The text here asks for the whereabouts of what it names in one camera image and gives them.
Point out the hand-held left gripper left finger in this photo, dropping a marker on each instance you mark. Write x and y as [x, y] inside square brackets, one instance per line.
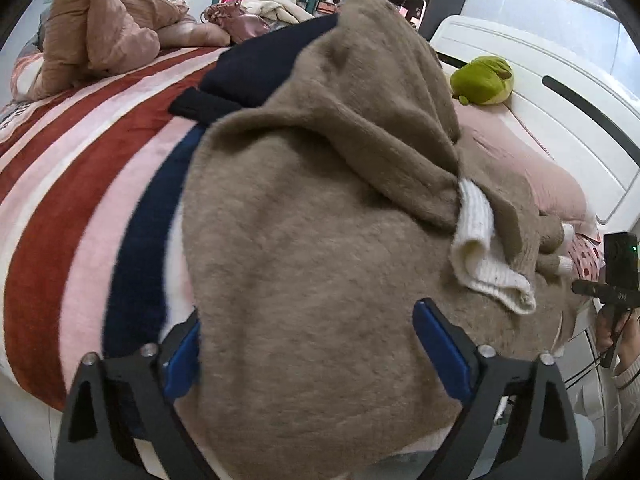
[181, 360]

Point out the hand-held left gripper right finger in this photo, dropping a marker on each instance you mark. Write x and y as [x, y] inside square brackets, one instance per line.
[445, 350]

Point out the brown fuzzy sweater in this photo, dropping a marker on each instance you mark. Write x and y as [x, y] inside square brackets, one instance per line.
[320, 240]

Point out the person's right forearm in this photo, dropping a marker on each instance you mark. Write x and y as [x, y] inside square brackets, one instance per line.
[627, 390]

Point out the person's right hand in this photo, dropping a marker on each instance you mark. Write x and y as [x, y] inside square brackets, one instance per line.
[612, 332]

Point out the red dotted pink cloth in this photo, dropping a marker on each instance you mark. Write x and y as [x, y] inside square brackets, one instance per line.
[585, 255]

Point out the pink pillow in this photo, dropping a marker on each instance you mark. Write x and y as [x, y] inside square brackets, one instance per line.
[520, 160]

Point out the white bed headboard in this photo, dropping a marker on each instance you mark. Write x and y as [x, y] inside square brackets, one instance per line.
[560, 110]

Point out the striped red pink blanket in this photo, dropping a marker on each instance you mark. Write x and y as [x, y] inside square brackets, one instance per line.
[80, 200]

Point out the green frog plush toy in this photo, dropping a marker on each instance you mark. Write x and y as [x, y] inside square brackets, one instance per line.
[482, 80]

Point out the dark navy garment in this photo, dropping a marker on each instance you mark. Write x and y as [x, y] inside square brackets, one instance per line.
[250, 80]

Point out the brown quilted duvet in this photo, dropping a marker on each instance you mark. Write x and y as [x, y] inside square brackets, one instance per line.
[95, 35]

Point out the pink satin bag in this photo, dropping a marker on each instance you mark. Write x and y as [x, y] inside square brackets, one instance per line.
[235, 20]

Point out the cream white blanket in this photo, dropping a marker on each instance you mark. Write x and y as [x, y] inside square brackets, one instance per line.
[275, 6]

